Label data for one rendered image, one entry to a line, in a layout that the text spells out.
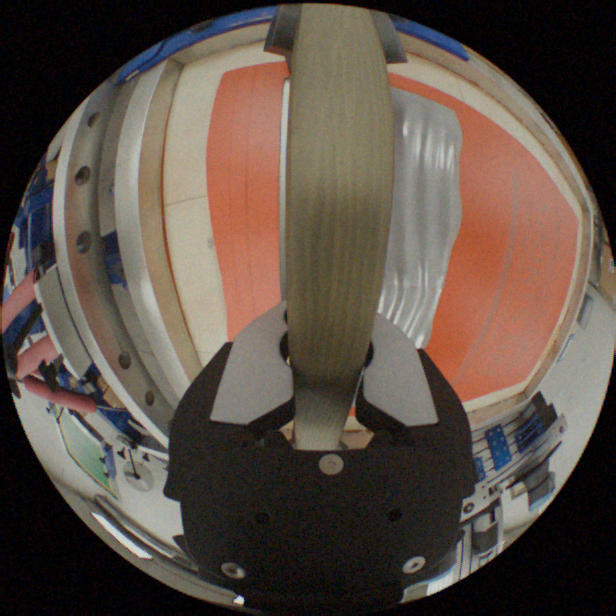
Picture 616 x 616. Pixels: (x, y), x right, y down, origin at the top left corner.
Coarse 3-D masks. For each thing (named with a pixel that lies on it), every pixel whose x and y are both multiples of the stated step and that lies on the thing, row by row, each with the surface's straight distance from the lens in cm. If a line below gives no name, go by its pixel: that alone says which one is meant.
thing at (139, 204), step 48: (192, 48) 26; (432, 48) 25; (144, 96) 23; (144, 144) 20; (144, 192) 19; (576, 192) 54; (144, 240) 19; (144, 288) 20; (576, 288) 59; (528, 384) 66; (288, 432) 36
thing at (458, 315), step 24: (240, 288) 19; (264, 288) 18; (240, 312) 20; (264, 312) 19; (456, 312) 24; (480, 312) 26; (552, 312) 48; (432, 336) 24; (456, 336) 26; (456, 360) 29; (528, 360) 51; (480, 384) 40; (504, 384) 49
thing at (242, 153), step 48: (240, 96) 20; (432, 96) 22; (240, 144) 18; (480, 144) 23; (240, 192) 17; (480, 192) 22; (240, 240) 17; (480, 240) 22; (576, 240) 54; (480, 288) 24
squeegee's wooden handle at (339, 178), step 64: (320, 64) 7; (384, 64) 8; (320, 128) 6; (384, 128) 6; (320, 192) 5; (384, 192) 6; (320, 256) 6; (384, 256) 6; (320, 320) 7; (320, 384) 9; (320, 448) 15
